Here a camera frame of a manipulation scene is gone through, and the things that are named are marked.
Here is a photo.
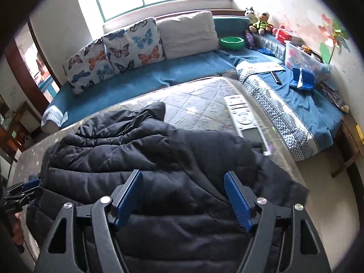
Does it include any black and white plush toy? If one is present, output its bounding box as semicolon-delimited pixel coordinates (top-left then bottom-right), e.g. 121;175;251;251
244;6;258;24

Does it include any brown wooden desk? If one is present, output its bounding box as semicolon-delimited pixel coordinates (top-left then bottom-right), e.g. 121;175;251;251
14;100;44;137

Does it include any red box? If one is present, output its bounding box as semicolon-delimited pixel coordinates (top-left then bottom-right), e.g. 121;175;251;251
274;28;302;45

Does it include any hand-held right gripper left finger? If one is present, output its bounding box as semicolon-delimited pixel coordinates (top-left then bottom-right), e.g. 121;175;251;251
34;169;144;273

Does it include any person's left hand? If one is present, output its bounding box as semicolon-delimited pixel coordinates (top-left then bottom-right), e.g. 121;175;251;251
11;215;27;247

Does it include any blue plastic toy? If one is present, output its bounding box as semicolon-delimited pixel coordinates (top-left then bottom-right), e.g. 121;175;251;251
289;67;315;92

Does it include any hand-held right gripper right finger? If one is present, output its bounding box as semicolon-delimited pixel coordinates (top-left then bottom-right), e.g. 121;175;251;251
223;171;332;273

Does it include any white pillow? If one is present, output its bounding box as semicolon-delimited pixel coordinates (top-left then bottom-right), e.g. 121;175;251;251
156;11;220;60

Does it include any butterfly print pillow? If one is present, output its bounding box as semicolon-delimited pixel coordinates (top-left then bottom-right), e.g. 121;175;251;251
63;38;115;96
102;17;166;75

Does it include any wooden side table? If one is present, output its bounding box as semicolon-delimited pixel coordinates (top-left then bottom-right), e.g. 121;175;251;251
331;114;364;177

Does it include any patterned blue white sofa cover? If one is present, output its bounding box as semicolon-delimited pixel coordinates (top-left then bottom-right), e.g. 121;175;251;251
235;61;319;161

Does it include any wooden glass display cabinet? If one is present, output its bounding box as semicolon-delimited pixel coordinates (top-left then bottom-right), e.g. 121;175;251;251
0;94;27;160

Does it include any clear plastic storage bin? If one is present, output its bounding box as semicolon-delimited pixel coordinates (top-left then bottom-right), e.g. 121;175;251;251
284;41;332;76

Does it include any brown wooden door frame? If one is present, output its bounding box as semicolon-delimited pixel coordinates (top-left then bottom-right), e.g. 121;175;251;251
6;20;62;106

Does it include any white remote control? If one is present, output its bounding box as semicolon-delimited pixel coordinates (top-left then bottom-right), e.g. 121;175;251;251
223;94;274;157

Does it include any blue sofa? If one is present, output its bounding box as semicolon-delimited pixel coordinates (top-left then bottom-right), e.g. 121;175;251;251
41;15;346;161

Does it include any artificial flower plant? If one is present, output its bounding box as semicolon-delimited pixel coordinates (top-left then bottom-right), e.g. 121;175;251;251
318;14;351;63

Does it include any blue cabinet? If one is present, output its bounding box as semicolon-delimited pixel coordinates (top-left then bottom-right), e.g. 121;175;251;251
38;74;59;95

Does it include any grey star quilted mattress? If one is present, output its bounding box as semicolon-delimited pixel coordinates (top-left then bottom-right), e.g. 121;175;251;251
11;77;311;273

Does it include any green plastic basin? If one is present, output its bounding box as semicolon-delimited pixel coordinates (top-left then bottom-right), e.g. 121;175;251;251
219;36;246;51

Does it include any plush bear in yellow vest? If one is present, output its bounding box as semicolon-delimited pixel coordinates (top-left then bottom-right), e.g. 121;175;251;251
249;12;274;35

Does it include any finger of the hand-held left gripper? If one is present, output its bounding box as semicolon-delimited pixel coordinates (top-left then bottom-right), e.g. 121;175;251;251
6;179;42;194
3;188;43;210

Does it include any patterned armrest cover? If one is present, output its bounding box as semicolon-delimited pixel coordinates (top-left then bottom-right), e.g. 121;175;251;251
40;110;69;129

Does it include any pile of books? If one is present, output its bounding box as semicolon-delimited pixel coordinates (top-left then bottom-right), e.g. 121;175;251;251
321;82;350;112

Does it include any black puffer jacket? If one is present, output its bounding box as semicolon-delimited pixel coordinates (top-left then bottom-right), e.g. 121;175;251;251
27;102;310;273

